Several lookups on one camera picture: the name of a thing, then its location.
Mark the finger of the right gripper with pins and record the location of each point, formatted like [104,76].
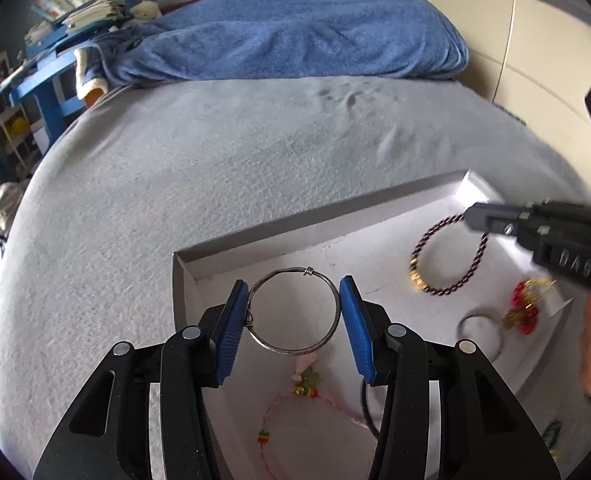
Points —
[493,218]

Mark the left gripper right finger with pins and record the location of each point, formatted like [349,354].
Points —
[484,431]

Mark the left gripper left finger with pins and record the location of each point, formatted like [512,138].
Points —
[104,434]

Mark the silver band bangle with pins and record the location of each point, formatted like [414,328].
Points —
[484,331]

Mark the dark band bangle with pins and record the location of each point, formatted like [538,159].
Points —
[366,411]

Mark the silver hoop bangle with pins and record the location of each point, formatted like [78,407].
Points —
[293,311]

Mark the grey bed sheet mattress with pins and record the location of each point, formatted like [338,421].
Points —
[148,171]

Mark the grey cardboard tray box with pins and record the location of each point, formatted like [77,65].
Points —
[407,249]

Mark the beige wardrobe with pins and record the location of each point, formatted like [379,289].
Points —
[533,59]

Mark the blue blanket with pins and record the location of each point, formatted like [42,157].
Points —
[276,39]

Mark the blue desk with shelf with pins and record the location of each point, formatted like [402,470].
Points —
[46,74]

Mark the white plush toy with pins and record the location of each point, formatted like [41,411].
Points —
[145,11]

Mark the white wire rack shelf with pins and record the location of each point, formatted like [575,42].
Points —
[16,131]

